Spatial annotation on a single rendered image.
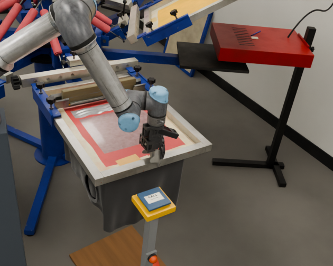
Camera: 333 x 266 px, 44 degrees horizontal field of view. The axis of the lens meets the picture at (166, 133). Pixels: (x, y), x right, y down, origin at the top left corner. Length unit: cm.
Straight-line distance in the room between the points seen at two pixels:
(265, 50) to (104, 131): 123
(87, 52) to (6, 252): 102
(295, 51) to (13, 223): 195
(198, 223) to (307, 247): 74
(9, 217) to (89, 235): 102
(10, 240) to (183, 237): 125
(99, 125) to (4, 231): 64
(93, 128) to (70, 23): 78
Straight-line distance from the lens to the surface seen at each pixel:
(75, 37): 135
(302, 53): 282
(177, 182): 209
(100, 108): 215
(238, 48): 269
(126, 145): 191
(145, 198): 163
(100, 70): 139
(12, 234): 193
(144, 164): 175
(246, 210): 310
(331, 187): 359
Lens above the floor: 209
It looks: 34 degrees down
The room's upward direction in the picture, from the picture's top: 7 degrees clockwise
